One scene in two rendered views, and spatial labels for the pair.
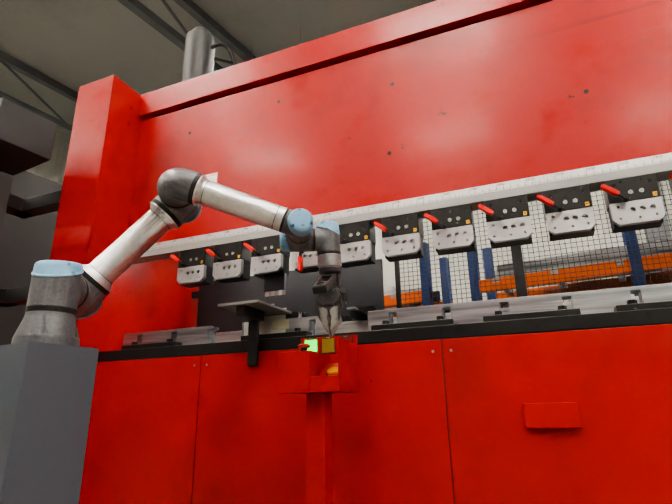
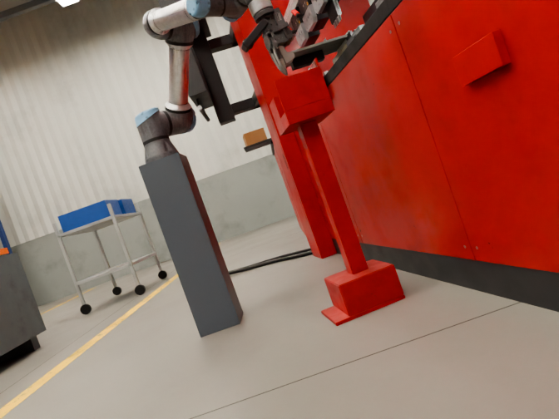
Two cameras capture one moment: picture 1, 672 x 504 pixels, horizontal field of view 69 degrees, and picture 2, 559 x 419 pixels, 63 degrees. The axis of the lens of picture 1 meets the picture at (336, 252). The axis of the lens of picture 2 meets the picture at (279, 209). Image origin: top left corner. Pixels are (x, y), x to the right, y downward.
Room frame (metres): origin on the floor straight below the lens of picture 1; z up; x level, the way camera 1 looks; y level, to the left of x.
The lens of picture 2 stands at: (0.58, -1.20, 0.46)
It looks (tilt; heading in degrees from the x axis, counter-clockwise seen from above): 2 degrees down; 59
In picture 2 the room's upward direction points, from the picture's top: 20 degrees counter-clockwise
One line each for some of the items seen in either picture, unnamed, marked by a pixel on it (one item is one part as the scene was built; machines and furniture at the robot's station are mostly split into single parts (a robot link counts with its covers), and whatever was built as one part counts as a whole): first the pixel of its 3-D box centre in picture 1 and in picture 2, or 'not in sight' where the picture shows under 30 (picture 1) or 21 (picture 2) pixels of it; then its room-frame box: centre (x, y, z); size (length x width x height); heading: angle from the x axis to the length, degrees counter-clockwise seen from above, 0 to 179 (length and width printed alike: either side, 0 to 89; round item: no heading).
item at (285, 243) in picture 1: (297, 238); (231, 4); (1.46, 0.12, 1.13); 0.11 x 0.11 x 0.08; 8
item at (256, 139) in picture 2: not in sight; (256, 139); (2.85, 2.60, 1.05); 0.30 x 0.28 x 0.14; 59
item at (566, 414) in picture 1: (551, 415); (479, 60); (1.51, -0.62, 0.58); 0.15 x 0.02 x 0.07; 68
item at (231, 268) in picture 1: (232, 262); (313, 8); (2.13, 0.47, 1.26); 0.15 x 0.09 x 0.17; 68
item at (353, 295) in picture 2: not in sight; (356, 290); (1.51, 0.07, 0.06); 0.25 x 0.20 x 0.12; 158
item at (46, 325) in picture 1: (48, 328); (159, 150); (1.25, 0.75, 0.82); 0.15 x 0.15 x 0.10
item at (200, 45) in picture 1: (212, 65); not in sight; (2.37, 0.70, 2.53); 0.32 x 0.24 x 0.47; 68
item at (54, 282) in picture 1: (57, 284); (151, 125); (1.26, 0.75, 0.94); 0.13 x 0.12 x 0.14; 8
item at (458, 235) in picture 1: (453, 229); not in sight; (1.75, -0.45, 1.26); 0.15 x 0.09 x 0.17; 68
